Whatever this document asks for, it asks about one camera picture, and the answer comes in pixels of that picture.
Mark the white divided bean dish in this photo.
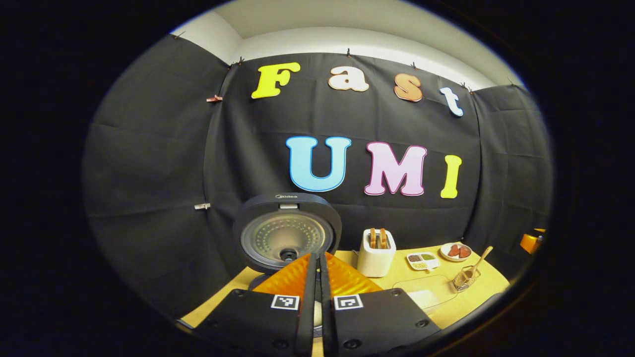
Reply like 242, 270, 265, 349
406, 252, 441, 271

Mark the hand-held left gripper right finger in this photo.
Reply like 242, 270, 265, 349
319, 252, 442, 357

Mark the black rice cooker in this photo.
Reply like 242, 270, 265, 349
232, 192, 344, 328

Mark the wire chopstick holder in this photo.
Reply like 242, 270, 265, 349
452, 265, 481, 292

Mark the white toaster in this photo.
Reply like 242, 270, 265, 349
356, 228, 396, 278

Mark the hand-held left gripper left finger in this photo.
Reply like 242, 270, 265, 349
196, 252, 318, 357

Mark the black backdrop cloth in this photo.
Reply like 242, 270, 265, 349
82, 35, 554, 318

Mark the wooden spoon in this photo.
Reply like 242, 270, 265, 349
459, 246, 494, 288

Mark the white round plate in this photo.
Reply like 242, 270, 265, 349
440, 242, 472, 262

